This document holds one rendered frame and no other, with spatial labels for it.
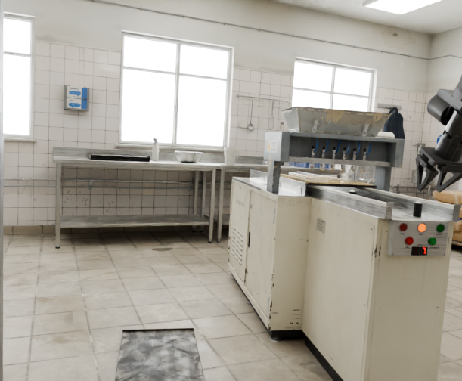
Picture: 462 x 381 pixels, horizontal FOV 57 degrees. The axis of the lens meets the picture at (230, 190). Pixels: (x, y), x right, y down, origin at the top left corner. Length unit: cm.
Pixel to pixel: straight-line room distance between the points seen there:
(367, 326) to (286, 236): 73
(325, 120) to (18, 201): 371
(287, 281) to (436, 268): 83
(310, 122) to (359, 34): 445
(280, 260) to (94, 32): 372
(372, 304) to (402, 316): 15
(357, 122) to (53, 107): 357
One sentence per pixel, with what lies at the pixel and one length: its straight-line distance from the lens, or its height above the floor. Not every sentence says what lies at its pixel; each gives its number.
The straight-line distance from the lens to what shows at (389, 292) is 184.
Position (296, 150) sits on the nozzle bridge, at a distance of 240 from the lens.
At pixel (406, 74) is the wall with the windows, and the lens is 727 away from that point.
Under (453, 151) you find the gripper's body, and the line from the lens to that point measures 106.
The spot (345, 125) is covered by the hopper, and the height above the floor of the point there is 124.
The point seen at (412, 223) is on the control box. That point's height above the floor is 83.
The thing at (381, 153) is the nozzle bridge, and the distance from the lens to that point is 262.
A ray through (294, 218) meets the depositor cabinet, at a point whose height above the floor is 71.
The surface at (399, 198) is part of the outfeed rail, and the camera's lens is 218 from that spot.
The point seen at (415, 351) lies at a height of 29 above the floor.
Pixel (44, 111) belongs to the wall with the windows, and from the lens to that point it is 516.
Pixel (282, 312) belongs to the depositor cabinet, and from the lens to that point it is 247.
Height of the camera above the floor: 108
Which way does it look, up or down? 6 degrees down
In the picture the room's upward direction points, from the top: 3 degrees clockwise
